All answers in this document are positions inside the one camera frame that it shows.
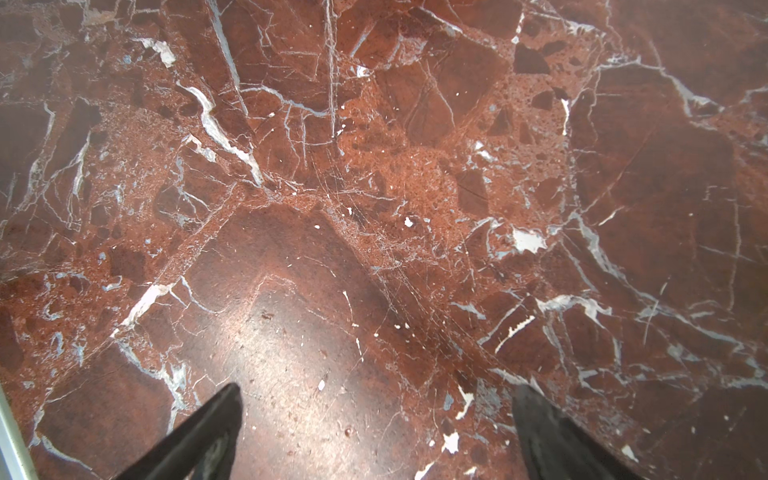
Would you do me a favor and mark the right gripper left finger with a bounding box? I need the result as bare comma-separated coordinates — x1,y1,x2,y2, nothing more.
118,383,243,480

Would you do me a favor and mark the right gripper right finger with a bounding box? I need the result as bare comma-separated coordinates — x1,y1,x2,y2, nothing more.
512,385,640,480

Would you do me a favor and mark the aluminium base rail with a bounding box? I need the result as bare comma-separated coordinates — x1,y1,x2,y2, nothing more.
0,391,38,480

